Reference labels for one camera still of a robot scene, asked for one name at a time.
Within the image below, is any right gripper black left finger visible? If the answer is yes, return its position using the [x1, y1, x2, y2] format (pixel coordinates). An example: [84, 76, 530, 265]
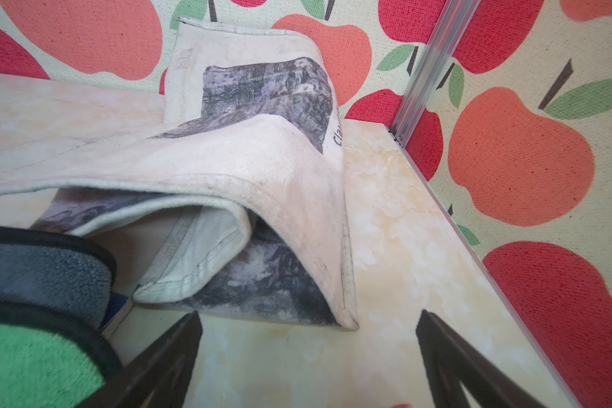
[79, 312, 203, 407]

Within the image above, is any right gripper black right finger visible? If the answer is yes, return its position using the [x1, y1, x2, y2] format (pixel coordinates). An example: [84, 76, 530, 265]
[416, 310, 543, 408]

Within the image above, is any grey green microfibre cloth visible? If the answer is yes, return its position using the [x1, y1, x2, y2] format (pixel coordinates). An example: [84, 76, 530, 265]
[0, 227, 122, 407]

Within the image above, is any cream printed canvas bag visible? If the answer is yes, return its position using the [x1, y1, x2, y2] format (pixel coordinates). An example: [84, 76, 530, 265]
[0, 17, 359, 331]

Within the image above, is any right rear aluminium corner post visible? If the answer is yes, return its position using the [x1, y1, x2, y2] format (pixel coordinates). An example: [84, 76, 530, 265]
[390, 0, 480, 148]

